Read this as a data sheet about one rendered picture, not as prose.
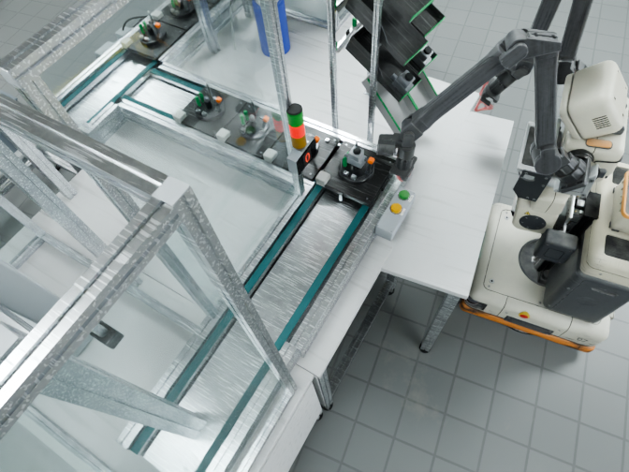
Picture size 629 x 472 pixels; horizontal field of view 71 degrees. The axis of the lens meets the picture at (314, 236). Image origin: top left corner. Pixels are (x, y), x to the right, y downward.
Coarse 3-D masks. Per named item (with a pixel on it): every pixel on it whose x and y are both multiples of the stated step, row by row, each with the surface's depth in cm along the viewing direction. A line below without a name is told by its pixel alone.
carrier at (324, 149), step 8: (312, 128) 187; (320, 136) 185; (328, 136) 185; (320, 144) 183; (328, 144) 182; (336, 144) 182; (320, 152) 181; (328, 152) 180; (312, 160) 179; (320, 160) 179; (312, 168) 177; (320, 168) 177; (304, 176) 175; (312, 176) 175
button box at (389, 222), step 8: (392, 200) 168; (400, 200) 167; (408, 200) 167; (408, 208) 169; (384, 216) 164; (392, 216) 164; (400, 216) 164; (376, 224) 163; (384, 224) 163; (392, 224) 162; (400, 224) 167; (376, 232) 166; (384, 232) 163; (392, 232) 161
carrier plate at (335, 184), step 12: (348, 144) 182; (336, 156) 179; (372, 156) 178; (384, 156) 177; (336, 168) 176; (384, 168) 174; (336, 180) 173; (372, 180) 172; (384, 180) 171; (336, 192) 172; (348, 192) 170; (360, 192) 169; (372, 192) 169
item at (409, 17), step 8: (392, 0) 132; (400, 0) 135; (408, 0) 136; (416, 0) 136; (424, 0) 137; (432, 0) 136; (400, 8) 133; (408, 8) 135; (416, 8) 136; (424, 8) 136; (408, 16) 133; (416, 16) 134
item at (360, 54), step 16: (368, 32) 165; (352, 48) 158; (368, 48) 163; (384, 48) 165; (368, 64) 159; (384, 64) 164; (400, 64) 165; (384, 80) 159; (416, 80) 166; (400, 96) 160
